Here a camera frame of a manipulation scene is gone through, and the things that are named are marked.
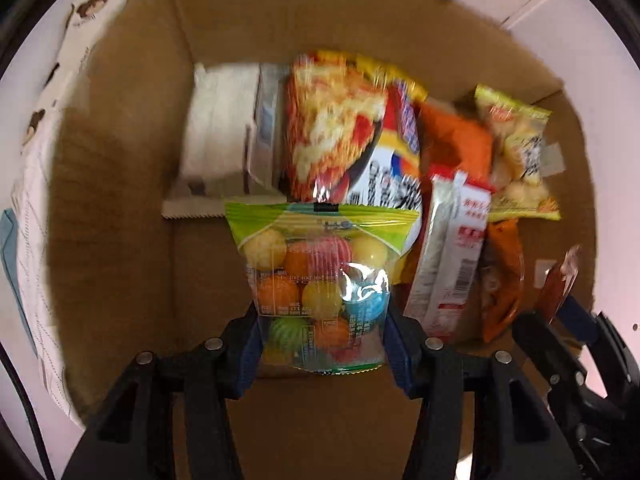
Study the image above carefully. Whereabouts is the printed cardboard box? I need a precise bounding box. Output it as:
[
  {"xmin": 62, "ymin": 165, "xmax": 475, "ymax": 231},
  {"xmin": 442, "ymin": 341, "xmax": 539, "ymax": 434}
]
[{"xmin": 47, "ymin": 0, "xmax": 598, "ymax": 480}]

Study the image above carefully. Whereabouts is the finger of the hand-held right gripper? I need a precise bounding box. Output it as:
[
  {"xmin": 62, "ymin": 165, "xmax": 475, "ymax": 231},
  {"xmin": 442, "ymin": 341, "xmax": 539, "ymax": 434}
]
[
  {"xmin": 512, "ymin": 310, "xmax": 588, "ymax": 397},
  {"xmin": 555, "ymin": 294, "xmax": 636, "ymax": 398}
]

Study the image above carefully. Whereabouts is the silver foil packet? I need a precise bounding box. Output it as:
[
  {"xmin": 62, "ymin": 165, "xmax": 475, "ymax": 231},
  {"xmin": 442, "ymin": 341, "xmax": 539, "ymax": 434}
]
[{"xmin": 245, "ymin": 62, "xmax": 291, "ymax": 196}]

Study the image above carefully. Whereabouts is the plain orange snack packet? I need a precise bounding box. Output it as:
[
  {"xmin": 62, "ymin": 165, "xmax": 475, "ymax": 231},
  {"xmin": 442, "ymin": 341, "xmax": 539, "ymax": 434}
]
[{"xmin": 415, "ymin": 100, "xmax": 496, "ymax": 191}]

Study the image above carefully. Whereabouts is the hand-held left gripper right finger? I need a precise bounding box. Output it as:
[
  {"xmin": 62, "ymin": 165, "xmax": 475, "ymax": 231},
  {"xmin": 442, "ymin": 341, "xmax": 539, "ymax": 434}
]
[{"xmin": 382, "ymin": 302, "xmax": 583, "ymax": 480}]

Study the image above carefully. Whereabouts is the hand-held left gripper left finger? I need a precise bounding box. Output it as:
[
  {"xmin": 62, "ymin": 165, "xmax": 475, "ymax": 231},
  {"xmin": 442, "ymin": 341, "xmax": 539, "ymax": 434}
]
[{"xmin": 62, "ymin": 302, "xmax": 261, "ymax": 480}]

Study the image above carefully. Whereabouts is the colourful candy ball bag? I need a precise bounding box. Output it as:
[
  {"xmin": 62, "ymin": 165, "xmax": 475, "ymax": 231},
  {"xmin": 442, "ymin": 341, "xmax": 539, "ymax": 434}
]
[{"xmin": 225, "ymin": 201, "xmax": 421, "ymax": 373}]

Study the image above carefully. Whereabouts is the red and white snack packet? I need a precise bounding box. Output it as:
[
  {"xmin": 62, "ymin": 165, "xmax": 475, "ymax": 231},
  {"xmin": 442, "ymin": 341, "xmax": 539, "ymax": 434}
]
[{"xmin": 402, "ymin": 170, "xmax": 496, "ymax": 343}]

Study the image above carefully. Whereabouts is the white patterned quilt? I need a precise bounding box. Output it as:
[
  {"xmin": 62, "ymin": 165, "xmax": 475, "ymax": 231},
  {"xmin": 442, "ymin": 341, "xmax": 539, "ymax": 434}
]
[{"xmin": 10, "ymin": 110, "xmax": 86, "ymax": 431}]

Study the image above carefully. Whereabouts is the black cable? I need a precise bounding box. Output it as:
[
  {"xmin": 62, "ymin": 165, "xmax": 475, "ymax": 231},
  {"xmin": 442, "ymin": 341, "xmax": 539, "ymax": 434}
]
[{"xmin": 0, "ymin": 345, "xmax": 56, "ymax": 480}]

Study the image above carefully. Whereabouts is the bear print pillow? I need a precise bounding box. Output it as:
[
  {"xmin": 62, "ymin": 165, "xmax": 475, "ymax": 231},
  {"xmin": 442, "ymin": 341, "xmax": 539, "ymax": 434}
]
[{"xmin": 0, "ymin": 0, "xmax": 128, "ymax": 161}]

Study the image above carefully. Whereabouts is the brown and white snack packet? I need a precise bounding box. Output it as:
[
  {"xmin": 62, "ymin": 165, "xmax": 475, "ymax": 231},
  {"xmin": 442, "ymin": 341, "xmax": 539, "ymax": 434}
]
[{"xmin": 161, "ymin": 62, "xmax": 288, "ymax": 220}]

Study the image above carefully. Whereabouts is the orange red label snack packet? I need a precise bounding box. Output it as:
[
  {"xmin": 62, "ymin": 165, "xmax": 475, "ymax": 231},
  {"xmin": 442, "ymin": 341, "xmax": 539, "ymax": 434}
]
[{"xmin": 477, "ymin": 220, "xmax": 526, "ymax": 343}]

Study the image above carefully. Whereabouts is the instant noodle packet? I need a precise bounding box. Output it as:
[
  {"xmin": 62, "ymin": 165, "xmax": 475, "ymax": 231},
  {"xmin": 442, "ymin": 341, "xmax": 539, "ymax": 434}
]
[{"xmin": 282, "ymin": 50, "xmax": 430, "ymax": 211}]

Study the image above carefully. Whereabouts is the small clear red snack packet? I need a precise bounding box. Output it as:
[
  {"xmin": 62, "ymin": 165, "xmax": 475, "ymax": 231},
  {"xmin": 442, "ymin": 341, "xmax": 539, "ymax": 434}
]
[{"xmin": 535, "ymin": 244, "xmax": 582, "ymax": 323}]

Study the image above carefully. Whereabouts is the yellow puff snack packet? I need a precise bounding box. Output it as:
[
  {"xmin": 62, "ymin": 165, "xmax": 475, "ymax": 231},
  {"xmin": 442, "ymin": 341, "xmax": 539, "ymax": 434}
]
[{"xmin": 472, "ymin": 84, "xmax": 562, "ymax": 222}]

